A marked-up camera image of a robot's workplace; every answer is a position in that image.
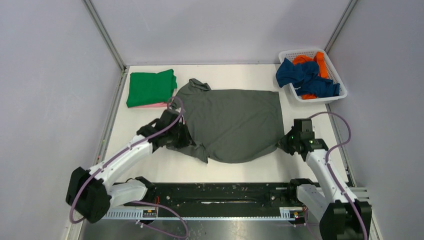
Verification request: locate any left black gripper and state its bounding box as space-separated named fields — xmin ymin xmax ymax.
xmin=167 ymin=120 xmax=196 ymax=149

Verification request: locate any grey t-shirt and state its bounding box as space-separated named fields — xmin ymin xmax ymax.
xmin=167 ymin=78 xmax=285 ymax=164

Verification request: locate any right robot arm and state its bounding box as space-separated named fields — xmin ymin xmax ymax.
xmin=277 ymin=118 xmax=372 ymax=240

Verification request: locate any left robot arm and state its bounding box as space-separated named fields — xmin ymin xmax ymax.
xmin=65 ymin=108 xmax=192 ymax=224

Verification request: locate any folded pink t-shirt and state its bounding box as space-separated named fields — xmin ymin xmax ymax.
xmin=131 ymin=102 xmax=168 ymax=109

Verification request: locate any folded green t-shirt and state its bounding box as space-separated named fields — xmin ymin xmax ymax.
xmin=126 ymin=69 xmax=178 ymax=108

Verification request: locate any blue t-shirt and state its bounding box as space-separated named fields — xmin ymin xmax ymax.
xmin=275 ymin=58 xmax=341 ymax=98

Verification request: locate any white plastic basket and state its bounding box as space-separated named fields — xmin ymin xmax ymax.
xmin=278 ymin=48 xmax=348 ymax=104

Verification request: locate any orange t-shirt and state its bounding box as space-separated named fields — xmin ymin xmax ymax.
xmin=292 ymin=51 xmax=334 ymax=100

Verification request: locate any white slotted cable duct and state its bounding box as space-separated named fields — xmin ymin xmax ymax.
xmin=102 ymin=205 xmax=304 ymax=221

